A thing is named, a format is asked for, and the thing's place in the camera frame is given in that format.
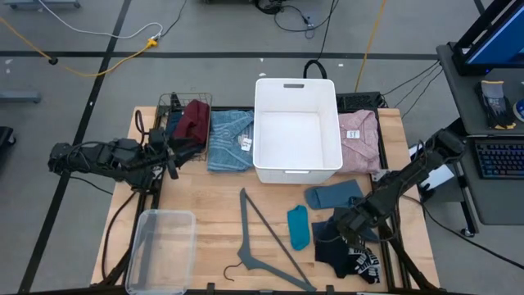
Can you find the slate blue sock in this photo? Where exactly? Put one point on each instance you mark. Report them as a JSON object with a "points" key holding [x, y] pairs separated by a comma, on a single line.
{"points": [[331, 194]]}

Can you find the maroon cloth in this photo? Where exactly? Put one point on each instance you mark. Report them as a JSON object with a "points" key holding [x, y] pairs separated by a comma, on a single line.
{"points": [[194, 121]]}

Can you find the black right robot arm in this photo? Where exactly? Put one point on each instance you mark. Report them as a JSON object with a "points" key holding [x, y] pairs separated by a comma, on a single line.
{"points": [[413, 172]]}

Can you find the white small shirt tag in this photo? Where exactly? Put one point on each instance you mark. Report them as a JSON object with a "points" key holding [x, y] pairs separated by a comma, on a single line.
{"points": [[353, 134]]}

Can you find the blue and white tape roll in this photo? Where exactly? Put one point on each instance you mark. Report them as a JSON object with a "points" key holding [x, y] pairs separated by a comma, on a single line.
{"points": [[520, 110]]}

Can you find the clear plastic bin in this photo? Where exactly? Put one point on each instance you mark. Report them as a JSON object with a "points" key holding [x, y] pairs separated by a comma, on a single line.
{"points": [[161, 250]]}

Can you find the black aluminium table frame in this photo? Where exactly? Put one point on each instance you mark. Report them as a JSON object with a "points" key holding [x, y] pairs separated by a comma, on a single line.
{"points": [[156, 201]]}

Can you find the white box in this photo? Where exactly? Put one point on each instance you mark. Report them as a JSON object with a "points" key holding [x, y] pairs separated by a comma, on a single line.
{"points": [[440, 178]]}

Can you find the grey clothes hanger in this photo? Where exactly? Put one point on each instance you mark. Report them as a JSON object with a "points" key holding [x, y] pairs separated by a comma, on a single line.
{"points": [[254, 258]]}

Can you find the blue striped folded shirt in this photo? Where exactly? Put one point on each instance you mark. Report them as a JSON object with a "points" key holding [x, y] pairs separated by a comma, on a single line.
{"points": [[227, 141]]}

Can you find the white perforated plastic basket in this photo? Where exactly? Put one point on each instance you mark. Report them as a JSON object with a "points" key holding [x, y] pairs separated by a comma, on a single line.
{"points": [[296, 139]]}

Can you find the white handwritten shirt tag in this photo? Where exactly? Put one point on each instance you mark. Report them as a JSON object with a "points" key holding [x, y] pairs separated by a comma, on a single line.
{"points": [[246, 144]]}

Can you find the teal sock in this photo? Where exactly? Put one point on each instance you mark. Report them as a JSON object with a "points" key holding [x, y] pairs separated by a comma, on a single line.
{"points": [[299, 227]]}

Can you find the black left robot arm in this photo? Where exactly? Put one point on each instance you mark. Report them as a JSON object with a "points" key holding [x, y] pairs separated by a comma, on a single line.
{"points": [[118, 155]]}

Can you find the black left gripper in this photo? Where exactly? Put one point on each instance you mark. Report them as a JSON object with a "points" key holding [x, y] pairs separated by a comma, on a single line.
{"points": [[170, 151]]}

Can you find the grey floor bar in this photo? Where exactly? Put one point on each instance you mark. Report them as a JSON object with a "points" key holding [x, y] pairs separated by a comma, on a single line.
{"points": [[20, 97]]}

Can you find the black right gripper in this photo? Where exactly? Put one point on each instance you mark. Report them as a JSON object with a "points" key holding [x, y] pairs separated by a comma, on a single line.
{"points": [[360, 217]]}

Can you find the black caster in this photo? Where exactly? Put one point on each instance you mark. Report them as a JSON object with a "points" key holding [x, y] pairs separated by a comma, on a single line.
{"points": [[5, 137]]}

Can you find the pink folded shirt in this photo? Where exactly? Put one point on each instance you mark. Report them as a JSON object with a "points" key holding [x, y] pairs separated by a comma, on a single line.
{"points": [[362, 151]]}

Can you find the black computer monitor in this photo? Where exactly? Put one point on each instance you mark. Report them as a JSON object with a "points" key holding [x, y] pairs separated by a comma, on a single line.
{"points": [[497, 45]]}

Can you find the black backlit keyboard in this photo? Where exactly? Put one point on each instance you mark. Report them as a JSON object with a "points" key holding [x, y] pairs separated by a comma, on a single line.
{"points": [[501, 160]]}

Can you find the dark grey side desk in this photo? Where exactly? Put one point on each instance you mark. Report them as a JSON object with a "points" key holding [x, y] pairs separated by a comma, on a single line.
{"points": [[491, 196]]}

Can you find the black garment with white print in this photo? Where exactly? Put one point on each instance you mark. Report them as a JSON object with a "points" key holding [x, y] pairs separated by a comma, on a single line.
{"points": [[333, 256]]}

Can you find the grey and black work gloves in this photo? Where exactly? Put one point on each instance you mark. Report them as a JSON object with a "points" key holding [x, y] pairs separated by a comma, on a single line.
{"points": [[495, 106]]}

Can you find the grey cart base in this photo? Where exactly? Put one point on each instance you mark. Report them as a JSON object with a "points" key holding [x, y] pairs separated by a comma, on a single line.
{"points": [[41, 3]]}

